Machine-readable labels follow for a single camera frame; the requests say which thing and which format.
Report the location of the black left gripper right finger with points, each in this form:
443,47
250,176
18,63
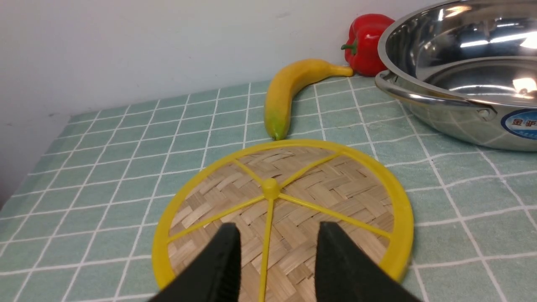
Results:
344,273

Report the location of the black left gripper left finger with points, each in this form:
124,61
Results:
213,276

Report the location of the yellow bamboo steamer lid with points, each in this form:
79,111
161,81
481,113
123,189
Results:
277,194

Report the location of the stainless steel pot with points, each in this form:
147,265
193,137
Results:
467,68

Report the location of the green checkered tablecloth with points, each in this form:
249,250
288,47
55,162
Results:
81,225

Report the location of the yellow banana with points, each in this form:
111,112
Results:
288,82

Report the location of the red bell pepper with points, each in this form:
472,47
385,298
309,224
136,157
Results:
361,49

